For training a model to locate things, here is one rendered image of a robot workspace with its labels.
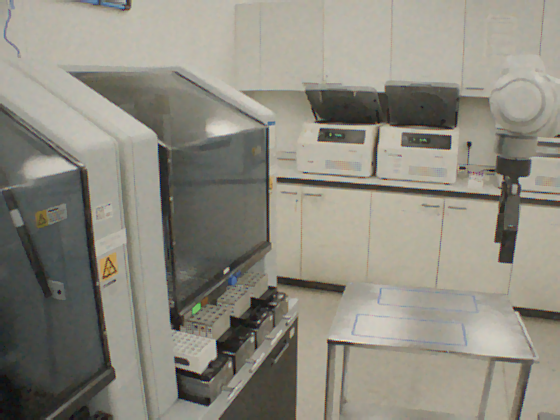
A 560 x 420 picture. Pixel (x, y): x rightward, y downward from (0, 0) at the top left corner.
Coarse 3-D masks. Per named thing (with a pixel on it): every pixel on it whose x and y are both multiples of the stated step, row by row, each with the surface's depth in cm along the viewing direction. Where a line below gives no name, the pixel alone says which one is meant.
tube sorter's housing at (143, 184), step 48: (96, 96) 104; (240, 96) 165; (144, 144) 99; (144, 192) 101; (144, 240) 102; (144, 288) 104; (144, 336) 106; (288, 336) 176; (144, 384) 109; (288, 384) 183
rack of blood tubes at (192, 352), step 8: (176, 336) 130; (184, 336) 131; (192, 336) 130; (200, 336) 130; (176, 344) 126; (184, 344) 126; (192, 344) 126; (200, 344) 126; (208, 344) 126; (176, 352) 121; (184, 352) 122; (192, 352) 122; (200, 352) 122; (208, 352) 124; (176, 360) 128; (184, 360) 128; (192, 360) 120; (200, 360) 120; (208, 360) 124; (184, 368) 122; (192, 368) 121; (200, 368) 121
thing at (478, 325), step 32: (352, 288) 173; (384, 288) 172; (416, 288) 171; (352, 320) 148; (384, 320) 148; (416, 320) 147; (448, 320) 147; (480, 320) 146; (512, 320) 145; (416, 352) 132; (448, 352) 129; (480, 352) 127; (512, 352) 126; (352, 416) 181; (384, 416) 180; (416, 416) 179; (448, 416) 178; (480, 416) 177; (512, 416) 129
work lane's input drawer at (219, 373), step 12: (216, 360) 127; (228, 360) 129; (180, 372) 122; (192, 372) 121; (204, 372) 121; (216, 372) 123; (228, 372) 128; (180, 384) 122; (192, 384) 120; (204, 384) 119; (216, 384) 122; (240, 384) 126; (204, 396) 120; (216, 396) 122; (228, 396) 121
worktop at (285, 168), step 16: (288, 160) 409; (288, 176) 348; (304, 176) 344; (320, 176) 340; (336, 176) 339; (352, 176) 342; (464, 176) 346; (480, 192) 302; (496, 192) 298; (528, 192) 294; (544, 192) 295
